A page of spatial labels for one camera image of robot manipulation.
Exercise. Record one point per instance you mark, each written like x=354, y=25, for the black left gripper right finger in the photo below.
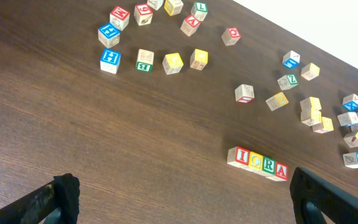
x=315, y=198

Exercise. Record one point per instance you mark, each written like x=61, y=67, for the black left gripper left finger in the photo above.
x=54, y=202

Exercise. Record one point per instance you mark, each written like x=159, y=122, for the red a block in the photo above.
x=281, y=173
x=190, y=25

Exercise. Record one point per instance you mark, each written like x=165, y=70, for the green R letter block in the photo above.
x=268, y=167

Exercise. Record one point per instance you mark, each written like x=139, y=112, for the yellow C letter block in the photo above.
x=255, y=162

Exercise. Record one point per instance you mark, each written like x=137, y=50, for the red I letter block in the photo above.
x=239, y=157

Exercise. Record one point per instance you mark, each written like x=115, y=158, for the blue L letter block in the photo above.
x=351, y=160

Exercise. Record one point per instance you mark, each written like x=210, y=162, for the yellow block cluster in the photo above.
x=351, y=139
x=311, y=117
x=310, y=103
x=323, y=127

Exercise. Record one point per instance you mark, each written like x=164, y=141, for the yellow block lower right cluster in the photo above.
x=323, y=127

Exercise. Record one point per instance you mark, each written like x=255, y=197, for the wooden block blue side right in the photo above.
x=348, y=119

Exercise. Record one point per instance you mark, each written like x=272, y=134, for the wooden block blue side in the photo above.
x=348, y=119
x=291, y=59

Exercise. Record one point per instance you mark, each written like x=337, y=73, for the yellow block lower left cluster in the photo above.
x=311, y=117

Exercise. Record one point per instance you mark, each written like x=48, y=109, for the yellow block upper cluster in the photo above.
x=310, y=103

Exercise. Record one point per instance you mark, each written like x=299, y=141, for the blue X side block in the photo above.
x=350, y=102

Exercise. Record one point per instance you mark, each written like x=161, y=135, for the yellow block centre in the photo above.
x=277, y=101

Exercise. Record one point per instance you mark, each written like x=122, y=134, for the green Z letter block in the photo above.
x=288, y=81

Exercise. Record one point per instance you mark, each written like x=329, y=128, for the yellow top block back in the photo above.
x=310, y=71

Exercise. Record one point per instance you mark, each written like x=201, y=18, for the blue H block lower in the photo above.
x=110, y=61

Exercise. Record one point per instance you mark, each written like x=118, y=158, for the blue h block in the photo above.
x=110, y=61
x=108, y=35

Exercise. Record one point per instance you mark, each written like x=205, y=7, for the wooden block red side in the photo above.
x=244, y=93

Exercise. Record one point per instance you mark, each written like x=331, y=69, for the wooden block green side left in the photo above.
x=145, y=60

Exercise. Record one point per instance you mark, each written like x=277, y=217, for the blue H block upper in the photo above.
x=108, y=35

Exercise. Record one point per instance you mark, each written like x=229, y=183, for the red M letter block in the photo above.
x=119, y=17

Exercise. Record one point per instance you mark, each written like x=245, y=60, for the yellow block left middle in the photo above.
x=199, y=59

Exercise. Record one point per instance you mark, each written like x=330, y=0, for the red 6 number block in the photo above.
x=143, y=14

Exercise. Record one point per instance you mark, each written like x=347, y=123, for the red C letter block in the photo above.
x=231, y=36

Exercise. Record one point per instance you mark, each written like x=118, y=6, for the blue S letter block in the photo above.
x=155, y=4

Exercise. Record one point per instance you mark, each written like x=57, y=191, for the plain wooden block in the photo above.
x=173, y=7

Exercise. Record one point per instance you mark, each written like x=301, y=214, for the green L letter block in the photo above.
x=199, y=10

